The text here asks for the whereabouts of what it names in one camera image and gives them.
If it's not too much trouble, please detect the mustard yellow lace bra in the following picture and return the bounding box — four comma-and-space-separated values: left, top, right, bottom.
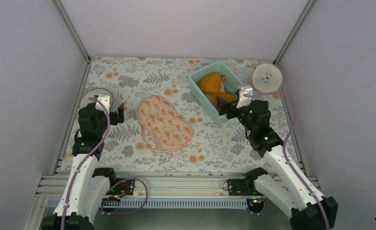
197, 72, 237, 108

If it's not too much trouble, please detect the floral tulip mesh laundry bag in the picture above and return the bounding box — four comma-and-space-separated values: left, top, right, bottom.
136, 95, 194, 152

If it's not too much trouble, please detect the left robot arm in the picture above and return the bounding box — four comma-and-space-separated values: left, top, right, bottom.
41, 102, 124, 230

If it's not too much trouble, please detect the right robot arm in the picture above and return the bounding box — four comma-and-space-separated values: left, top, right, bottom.
216, 97, 338, 230

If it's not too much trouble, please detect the white round mesh laundry bag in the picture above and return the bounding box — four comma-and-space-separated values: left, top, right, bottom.
79, 88, 122, 112

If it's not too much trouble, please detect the round cream mesh laundry bag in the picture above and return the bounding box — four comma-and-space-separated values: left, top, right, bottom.
251, 63, 283, 93

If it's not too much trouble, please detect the mint green plastic bin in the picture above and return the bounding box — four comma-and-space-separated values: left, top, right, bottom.
189, 61, 244, 126

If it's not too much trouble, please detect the floral patterned table mat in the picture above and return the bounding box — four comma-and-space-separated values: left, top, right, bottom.
63, 56, 298, 174

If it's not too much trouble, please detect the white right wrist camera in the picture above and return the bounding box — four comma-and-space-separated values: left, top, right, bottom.
236, 85, 253, 109

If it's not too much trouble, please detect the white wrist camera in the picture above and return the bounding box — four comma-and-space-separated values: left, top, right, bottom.
95, 94, 112, 112
236, 85, 253, 109

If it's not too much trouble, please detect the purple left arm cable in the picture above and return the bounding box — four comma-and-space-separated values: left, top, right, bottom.
59, 96, 148, 230

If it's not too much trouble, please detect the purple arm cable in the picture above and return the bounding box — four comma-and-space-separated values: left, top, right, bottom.
243, 91, 331, 230
59, 96, 148, 230

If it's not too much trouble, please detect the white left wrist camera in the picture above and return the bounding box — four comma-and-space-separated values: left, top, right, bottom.
95, 94, 112, 112

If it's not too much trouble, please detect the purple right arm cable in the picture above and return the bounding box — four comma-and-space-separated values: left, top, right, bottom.
243, 91, 331, 230

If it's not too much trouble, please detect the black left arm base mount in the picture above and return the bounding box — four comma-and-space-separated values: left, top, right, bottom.
92, 168, 135, 201

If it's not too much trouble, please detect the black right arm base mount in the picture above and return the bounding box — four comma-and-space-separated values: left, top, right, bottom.
227, 167, 268, 196

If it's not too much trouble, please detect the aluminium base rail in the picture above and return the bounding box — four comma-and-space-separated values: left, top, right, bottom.
35, 172, 323, 199

